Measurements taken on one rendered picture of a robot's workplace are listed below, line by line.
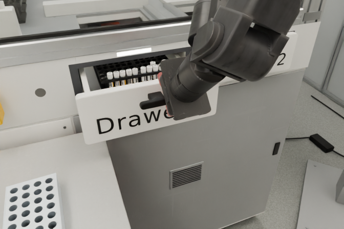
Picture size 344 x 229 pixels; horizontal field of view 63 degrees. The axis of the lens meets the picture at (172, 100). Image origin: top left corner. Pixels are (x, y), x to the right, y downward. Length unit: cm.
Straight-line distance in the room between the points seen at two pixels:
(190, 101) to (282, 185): 126
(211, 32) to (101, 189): 39
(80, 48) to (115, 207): 33
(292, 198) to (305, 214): 12
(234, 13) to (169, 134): 57
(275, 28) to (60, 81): 48
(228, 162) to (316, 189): 73
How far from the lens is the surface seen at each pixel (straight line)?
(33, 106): 70
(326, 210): 160
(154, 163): 89
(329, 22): 248
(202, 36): 32
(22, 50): 64
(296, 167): 180
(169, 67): 47
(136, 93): 54
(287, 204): 160
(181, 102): 46
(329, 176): 177
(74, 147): 68
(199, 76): 37
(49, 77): 66
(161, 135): 82
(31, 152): 71
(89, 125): 56
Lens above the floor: 120
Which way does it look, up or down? 33 degrees down
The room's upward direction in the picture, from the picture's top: straight up
